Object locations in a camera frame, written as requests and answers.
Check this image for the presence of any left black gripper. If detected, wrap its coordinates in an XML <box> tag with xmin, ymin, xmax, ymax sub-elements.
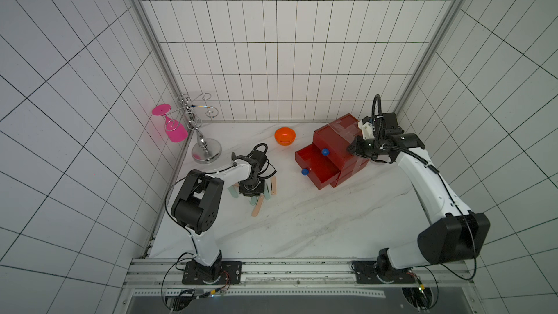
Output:
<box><xmin>238</xmin><ymin>176</ymin><xmax>265</xmax><ymax>198</ymax></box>

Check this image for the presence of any red top drawer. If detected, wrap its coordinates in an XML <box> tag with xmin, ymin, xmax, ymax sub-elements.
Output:
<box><xmin>312</xmin><ymin>126</ymin><xmax>363</xmax><ymax>171</ymax></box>

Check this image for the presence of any red drawer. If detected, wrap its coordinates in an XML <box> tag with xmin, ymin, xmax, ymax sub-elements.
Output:
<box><xmin>312</xmin><ymin>126</ymin><xmax>363</xmax><ymax>171</ymax></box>
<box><xmin>295</xmin><ymin>144</ymin><xmax>340</xmax><ymax>190</ymax></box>

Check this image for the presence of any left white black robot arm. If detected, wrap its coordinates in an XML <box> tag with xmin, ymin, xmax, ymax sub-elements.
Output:
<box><xmin>169</xmin><ymin>143</ymin><xmax>277</xmax><ymax>271</ymax></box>

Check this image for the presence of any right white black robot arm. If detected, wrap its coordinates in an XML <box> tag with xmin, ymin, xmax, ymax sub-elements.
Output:
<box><xmin>347</xmin><ymin>113</ymin><xmax>491</xmax><ymax>281</ymax></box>

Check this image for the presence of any red three-drawer cabinet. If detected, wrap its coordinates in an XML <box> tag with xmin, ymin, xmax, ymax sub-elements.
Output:
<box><xmin>312</xmin><ymin>113</ymin><xmax>369</xmax><ymax>188</ymax></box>

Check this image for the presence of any peach knife upright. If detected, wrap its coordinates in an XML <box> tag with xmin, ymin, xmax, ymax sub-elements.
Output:
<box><xmin>271</xmin><ymin>176</ymin><xmax>278</xmax><ymax>196</ymax></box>

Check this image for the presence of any peach knife lower diagonal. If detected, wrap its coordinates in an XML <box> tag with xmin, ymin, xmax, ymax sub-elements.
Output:
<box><xmin>251</xmin><ymin>196</ymin><xmax>265</xmax><ymax>217</ymax></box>

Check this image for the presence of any chrome glass rack stand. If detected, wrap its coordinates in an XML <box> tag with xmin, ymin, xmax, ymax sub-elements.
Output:
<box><xmin>177</xmin><ymin>93</ymin><xmax>222</xmax><ymax>164</ymax></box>

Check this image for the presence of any orange bowl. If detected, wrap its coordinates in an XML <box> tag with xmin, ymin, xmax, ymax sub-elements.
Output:
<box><xmin>274</xmin><ymin>127</ymin><xmax>296</xmax><ymax>146</ymax></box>

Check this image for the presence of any pink wine glass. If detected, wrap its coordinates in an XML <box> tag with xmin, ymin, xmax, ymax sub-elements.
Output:
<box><xmin>152</xmin><ymin>104</ymin><xmax>189</xmax><ymax>143</ymax></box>

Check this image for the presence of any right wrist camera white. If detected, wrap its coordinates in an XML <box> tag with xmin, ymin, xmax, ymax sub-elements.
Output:
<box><xmin>358</xmin><ymin>121</ymin><xmax>375</xmax><ymax>140</ymax></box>

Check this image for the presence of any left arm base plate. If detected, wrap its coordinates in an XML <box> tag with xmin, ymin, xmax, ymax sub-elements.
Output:
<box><xmin>182</xmin><ymin>260</ymin><xmax>243</xmax><ymax>286</ymax></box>

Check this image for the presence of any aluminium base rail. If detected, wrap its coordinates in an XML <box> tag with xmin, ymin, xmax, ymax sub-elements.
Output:
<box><xmin>123</xmin><ymin>258</ymin><xmax>473</xmax><ymax>299</ymax></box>

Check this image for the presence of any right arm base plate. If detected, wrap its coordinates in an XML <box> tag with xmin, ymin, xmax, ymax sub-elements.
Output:
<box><xmin>350</xmin><ymin>260</ymin><xmax>416</xmax><ymax>285</ymax></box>

